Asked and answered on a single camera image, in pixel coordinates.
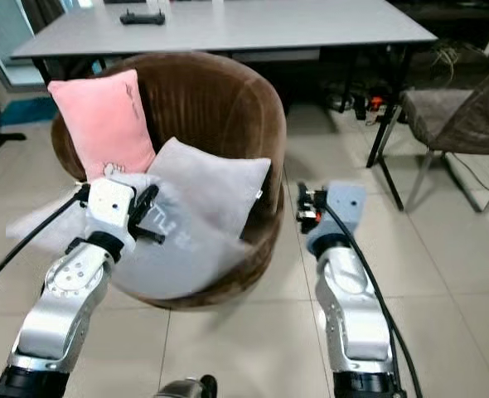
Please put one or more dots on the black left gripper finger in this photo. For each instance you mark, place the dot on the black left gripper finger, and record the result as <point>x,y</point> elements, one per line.
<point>146,203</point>
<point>84,195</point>

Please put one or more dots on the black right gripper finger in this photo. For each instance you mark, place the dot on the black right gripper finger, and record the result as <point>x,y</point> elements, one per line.
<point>320,198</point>
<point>304,199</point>

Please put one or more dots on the grey square pillow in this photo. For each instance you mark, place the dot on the grey square pillow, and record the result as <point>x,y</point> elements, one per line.
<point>215,182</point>
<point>178,269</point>

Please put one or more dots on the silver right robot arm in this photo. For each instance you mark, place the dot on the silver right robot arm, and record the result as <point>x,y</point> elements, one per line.
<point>352,315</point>

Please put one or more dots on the pink plush pillow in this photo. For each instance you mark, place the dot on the pink plush pillow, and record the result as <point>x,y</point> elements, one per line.
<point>104,124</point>

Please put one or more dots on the blue floor mat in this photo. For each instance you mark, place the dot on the blue floor mat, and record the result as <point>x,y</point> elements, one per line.
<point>25,112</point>

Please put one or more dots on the red and black device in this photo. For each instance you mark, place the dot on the red and black device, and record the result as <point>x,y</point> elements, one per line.
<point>373,105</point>

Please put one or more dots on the brown round velvet armchair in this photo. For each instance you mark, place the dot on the brown round velvet armchair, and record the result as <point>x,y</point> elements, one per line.
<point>211,99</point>

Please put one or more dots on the grey fabric metal-leg chair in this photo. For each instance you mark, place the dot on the grey fabric metal-leg chair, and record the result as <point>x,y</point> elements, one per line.
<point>443,116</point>

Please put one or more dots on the grey left robot leg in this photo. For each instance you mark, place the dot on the grey left robot leg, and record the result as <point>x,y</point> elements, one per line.
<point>185,388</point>

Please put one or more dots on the white table with black legs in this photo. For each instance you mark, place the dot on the white table with black legs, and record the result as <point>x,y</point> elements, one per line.
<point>261,29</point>

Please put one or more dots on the black handheld controller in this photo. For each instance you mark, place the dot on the black handheld controller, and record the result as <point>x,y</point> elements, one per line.
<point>142,17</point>

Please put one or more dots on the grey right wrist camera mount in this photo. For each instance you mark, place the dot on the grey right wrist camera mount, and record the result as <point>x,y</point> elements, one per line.
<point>346,207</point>

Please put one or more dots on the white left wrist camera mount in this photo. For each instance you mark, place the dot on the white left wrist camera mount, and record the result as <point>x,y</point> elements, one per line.
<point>112,207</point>

